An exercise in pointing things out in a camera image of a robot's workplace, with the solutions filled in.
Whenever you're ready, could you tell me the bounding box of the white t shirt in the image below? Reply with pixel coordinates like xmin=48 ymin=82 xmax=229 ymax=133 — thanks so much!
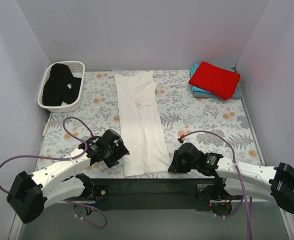
xmin=114 ymin=71 xmax=171 ymax=177

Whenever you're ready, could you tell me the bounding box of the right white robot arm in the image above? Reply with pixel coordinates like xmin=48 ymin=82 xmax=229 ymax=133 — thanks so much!
xmin=168 ymin=142 xmax=294 ymax=215

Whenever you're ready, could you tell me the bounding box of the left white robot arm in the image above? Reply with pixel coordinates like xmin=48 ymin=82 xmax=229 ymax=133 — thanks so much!
xmin=6 ymin=129 xmax=130 ymax=224

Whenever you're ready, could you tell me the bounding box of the floral table mat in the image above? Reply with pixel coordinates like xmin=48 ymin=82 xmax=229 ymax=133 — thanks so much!
xmin=35 ymin=70 xmax=265 ymax=170

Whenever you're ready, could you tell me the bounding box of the white plastic basket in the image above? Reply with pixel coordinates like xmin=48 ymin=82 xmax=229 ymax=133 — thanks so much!
xmin=37 ymin=61 xmax=85 ymax=113

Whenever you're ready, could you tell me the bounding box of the black t shirt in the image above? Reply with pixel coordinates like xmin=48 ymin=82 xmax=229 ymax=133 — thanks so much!
xmin=42 ymin=63 xmax=82 ymax=107

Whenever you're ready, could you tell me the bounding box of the red folded t shirt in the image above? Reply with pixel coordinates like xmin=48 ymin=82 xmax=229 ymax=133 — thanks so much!
xmin=188 ymin=61 xmax=241 ymax=101

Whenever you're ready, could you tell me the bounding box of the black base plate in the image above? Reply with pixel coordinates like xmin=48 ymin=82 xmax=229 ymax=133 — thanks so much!
xmin=59 ymin=177 xmax=240 ymax=212

